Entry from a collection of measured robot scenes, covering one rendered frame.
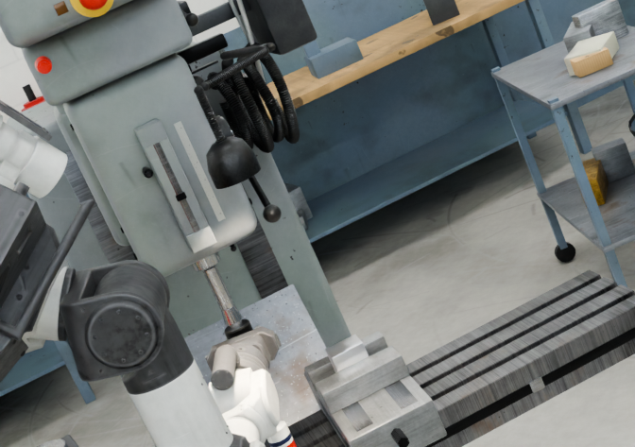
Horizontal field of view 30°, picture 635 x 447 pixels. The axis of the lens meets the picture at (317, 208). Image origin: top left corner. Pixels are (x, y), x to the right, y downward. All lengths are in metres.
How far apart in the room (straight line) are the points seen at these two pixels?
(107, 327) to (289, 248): 1.06
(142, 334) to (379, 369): 0.71
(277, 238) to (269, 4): 0.50
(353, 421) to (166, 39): 0.68
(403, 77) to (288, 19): 4.31
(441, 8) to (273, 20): 3.69
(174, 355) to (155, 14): 0.57
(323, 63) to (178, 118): 3.85
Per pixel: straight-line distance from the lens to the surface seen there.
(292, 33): 2.16
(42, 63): 1.64
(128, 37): 1.79
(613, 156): 4.54
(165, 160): 1.80
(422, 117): 6.50
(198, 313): 2.38
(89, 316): 1.38
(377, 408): 1.96
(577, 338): 2.10
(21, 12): 1.68
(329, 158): 6.37
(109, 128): 1.83
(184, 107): 1.84
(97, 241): 2.32
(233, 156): 1.68
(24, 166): 1.52
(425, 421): 1.92
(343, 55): 5.68
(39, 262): 1.40
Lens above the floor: 1.80
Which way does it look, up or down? 15 degrees down
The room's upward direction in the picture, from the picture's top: 24 degrees counter-clockwise
